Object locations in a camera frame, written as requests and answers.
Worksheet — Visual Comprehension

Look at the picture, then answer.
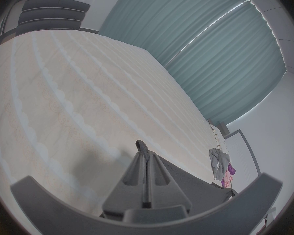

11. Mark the white printed pillow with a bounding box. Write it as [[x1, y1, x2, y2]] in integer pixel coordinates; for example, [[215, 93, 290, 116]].
[[209, 123, 226, 152]]

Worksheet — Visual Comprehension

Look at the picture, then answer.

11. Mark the black chest of drawers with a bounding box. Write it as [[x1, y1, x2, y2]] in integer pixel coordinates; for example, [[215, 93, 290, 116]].
[[18, 0, 90, 32]]

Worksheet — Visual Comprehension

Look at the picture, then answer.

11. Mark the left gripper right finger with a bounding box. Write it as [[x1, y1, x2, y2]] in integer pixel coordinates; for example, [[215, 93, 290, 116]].
[[147, 152, 192, 212]]

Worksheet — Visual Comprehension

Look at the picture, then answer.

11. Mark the black T-shirt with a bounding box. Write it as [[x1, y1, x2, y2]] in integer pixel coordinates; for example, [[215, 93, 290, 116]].
[[135, 140, 238, 205]]

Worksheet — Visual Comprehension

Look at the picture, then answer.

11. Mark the bed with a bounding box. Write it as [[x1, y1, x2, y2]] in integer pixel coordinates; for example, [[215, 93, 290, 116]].
[[0, 31, 261, 217]]

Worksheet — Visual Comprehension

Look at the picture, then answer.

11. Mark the grey garment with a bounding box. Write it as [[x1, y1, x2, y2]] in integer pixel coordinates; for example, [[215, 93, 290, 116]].
[[209, 148, 231, 180]]

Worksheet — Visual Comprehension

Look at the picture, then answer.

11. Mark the blue-green curtain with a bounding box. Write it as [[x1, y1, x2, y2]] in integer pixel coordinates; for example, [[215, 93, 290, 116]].
[[164, 0, 287, 125], [98, 0, 248, 67]]

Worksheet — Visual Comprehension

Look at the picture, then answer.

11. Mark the grey bedside table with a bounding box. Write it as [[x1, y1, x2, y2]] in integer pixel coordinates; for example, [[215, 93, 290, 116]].
[[208, 118, 230, 135]]

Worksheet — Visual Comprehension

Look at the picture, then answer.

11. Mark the pile of clothes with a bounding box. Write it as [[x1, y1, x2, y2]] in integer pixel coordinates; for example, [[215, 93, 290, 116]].
[[221, 163, 236, 188]]

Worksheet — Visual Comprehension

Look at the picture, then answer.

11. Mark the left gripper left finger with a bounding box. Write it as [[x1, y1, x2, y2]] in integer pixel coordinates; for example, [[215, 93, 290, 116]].
[[102, 151, 147, 216]]

